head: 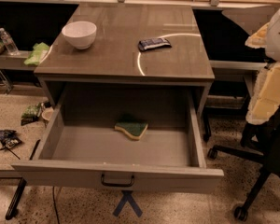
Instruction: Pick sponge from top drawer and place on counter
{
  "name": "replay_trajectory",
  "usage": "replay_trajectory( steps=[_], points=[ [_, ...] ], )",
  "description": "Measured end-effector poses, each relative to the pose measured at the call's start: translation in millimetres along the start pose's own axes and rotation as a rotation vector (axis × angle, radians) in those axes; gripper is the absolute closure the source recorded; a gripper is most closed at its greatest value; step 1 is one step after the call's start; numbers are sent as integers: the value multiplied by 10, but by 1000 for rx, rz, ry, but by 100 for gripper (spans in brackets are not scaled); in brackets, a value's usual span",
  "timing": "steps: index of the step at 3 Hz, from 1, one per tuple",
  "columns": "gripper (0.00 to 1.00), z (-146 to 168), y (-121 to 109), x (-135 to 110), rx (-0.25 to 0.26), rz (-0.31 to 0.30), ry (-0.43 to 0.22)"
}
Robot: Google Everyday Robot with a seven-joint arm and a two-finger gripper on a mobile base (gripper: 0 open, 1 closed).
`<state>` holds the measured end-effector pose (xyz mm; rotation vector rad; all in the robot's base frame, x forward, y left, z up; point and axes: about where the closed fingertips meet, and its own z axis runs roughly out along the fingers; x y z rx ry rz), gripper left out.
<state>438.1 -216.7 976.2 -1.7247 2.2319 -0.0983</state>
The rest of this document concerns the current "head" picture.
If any small round bowl on floor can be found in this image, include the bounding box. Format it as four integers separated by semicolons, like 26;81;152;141
41;107;54;121

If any black table leg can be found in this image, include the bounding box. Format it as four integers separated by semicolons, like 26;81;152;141
5;178;27;220

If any green cloth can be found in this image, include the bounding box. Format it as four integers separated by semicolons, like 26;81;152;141
24;42;49;65

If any white ceramic bowl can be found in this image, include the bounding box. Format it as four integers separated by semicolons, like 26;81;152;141
62;21;97;49

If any clear plastic water bottle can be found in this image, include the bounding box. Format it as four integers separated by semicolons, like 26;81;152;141
0;28;19;55

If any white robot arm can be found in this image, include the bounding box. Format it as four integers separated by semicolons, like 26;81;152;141
245;8;280;125

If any grey wooden cabinet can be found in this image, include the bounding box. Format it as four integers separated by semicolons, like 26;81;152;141
34;3;216;117

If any dark chip bag on floor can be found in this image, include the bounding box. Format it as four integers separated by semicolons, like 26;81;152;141
0;130;22;148

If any black office chair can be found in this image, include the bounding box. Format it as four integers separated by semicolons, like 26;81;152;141
207;106;280;221

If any green snack bag on floor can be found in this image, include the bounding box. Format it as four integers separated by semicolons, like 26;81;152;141
21;104;42;126

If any green yellow sponge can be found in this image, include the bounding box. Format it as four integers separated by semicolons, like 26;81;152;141
115;114;148;141

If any open grey top drawer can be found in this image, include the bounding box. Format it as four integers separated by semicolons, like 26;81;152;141
12;83;223;193

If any dark blue snack packet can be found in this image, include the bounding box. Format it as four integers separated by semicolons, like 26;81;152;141
138;37;171;52

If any black floor cable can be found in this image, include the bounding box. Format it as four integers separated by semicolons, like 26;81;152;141
51;186;61;224

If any black drawer handle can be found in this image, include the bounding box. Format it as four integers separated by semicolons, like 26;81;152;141
101;174;134;188

